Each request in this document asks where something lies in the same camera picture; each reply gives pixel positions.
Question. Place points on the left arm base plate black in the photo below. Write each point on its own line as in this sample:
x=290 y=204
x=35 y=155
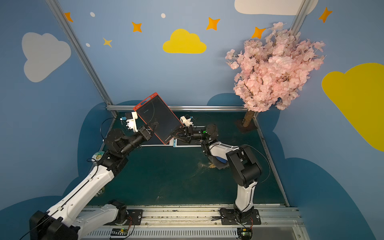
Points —
x=129 y=217

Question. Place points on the red framed drawing tablet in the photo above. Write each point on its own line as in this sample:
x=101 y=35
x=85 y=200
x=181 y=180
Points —
x=155 y=113

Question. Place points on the white framed drawing tablet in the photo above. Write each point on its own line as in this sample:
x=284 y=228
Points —
x=169 y=144

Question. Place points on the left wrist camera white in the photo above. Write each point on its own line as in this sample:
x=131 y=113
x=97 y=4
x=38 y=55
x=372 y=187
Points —
x=129 y=121

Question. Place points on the grey blue wiping cloth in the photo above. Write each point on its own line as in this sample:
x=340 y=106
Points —
x=218 y=162

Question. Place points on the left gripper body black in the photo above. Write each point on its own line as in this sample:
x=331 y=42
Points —
x=145 y=133

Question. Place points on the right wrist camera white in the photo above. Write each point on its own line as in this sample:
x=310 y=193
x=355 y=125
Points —
x=186 y=121

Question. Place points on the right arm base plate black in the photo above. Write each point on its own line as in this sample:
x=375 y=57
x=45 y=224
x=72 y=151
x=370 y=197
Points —
x=232 y=217

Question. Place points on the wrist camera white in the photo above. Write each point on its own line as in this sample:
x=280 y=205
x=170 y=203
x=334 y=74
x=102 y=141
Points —
x=129 y=121
x=186 y=121

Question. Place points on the controller board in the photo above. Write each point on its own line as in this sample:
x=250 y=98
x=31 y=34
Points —
x=119 y=233
x=244 y=234

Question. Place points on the left controller board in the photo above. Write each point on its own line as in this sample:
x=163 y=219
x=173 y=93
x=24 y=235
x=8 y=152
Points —
x=119 y=233

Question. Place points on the pink cherry blossom tree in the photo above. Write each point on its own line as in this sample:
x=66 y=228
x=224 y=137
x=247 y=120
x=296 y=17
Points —
x=273 y=71

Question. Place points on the right controller board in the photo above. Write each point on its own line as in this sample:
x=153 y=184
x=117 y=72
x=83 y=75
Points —
x=244 y=234

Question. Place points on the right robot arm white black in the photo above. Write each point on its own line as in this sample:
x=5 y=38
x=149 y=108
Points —
x=244 y=165

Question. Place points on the aluminium mounting rail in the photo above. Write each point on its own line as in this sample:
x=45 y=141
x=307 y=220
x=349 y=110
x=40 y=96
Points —
x=203 y=222

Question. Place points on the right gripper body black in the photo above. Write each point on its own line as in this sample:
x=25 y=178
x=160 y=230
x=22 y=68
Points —
x=186 y=133

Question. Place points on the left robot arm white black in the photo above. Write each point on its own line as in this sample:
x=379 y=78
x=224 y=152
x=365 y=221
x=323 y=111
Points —
x=62 y=221

